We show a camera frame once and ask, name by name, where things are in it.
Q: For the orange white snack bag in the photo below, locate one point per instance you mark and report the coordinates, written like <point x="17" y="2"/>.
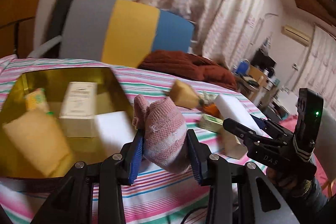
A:
<point x="207" y="104"/>

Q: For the striped tablecloth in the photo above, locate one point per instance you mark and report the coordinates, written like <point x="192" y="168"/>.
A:
<point x="156" y="195"/>

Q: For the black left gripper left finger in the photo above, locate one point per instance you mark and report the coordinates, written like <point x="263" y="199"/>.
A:
<point x="71" y="201"/>

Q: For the wooden wardrobe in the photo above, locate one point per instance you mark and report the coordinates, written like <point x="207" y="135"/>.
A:
<point x="18" y="3"/>

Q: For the pink knitted sock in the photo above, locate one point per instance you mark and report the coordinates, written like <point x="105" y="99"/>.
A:
<point x="165" y="133"/>

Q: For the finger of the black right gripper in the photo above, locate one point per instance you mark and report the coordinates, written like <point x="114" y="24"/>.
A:
<point x="242" y="132"/>
<point x="274" y="130"/>

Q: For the wooden side desk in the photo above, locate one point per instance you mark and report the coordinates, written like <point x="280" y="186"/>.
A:
<point x="254" y="84"/>

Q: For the beige printed ointment box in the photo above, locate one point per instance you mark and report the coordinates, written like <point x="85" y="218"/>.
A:
<point x="78" y="110"/>

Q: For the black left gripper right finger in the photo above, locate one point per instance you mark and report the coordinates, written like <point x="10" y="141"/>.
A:
<point x="238" y="193"/>

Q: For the cracker snack packet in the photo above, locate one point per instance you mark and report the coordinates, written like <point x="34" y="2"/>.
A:
<point x="37" y="100"/>

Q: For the yellow sponge block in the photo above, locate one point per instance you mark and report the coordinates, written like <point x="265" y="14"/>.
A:
<point x="39" y="138"/>

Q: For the green gold small tin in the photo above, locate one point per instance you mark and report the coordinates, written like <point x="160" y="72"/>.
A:
<point x="210" y="123"/>

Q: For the blue folding chair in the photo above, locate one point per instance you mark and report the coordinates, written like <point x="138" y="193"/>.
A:
<point x="243" y="67"/>

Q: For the wall air conditioner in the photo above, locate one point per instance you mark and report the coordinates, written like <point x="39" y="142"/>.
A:
<point x="296" y="35"/>

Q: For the white foam block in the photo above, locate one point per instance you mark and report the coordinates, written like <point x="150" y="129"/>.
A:
<point x="114" y="130"/>
<point x="230" y="107"/>

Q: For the dark red quilted jacket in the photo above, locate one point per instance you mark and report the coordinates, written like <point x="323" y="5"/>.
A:
<point x="189" y="66"/>

